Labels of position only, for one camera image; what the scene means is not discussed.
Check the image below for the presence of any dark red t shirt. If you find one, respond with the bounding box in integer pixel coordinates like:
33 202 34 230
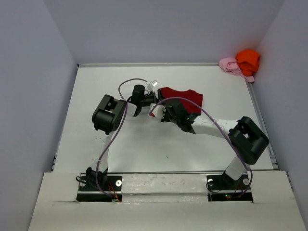
159 87 203 113

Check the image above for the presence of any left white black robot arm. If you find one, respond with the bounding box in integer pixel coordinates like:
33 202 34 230
85 80 158 192

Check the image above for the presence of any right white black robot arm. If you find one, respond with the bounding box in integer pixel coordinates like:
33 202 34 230
158 97 269 193

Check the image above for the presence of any pink t shirt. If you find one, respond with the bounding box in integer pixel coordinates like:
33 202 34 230
218 57 255 83

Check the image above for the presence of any orange t shirt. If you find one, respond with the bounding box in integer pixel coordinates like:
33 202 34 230
235 49 261 77

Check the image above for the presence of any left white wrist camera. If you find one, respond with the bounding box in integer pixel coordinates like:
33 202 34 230
147 80 158 93

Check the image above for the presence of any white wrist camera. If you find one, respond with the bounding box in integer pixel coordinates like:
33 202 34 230
147 80 158 93
149 103 165 119

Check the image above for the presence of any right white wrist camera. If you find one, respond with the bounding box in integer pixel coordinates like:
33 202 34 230
149 103 165 119

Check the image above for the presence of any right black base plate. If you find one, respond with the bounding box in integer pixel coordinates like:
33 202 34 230
205 174 253 202

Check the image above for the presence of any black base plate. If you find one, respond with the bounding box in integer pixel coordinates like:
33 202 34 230
205 174 253 202
76 174 123 203

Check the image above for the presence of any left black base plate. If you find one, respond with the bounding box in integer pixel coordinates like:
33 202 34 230
76 174 123 203

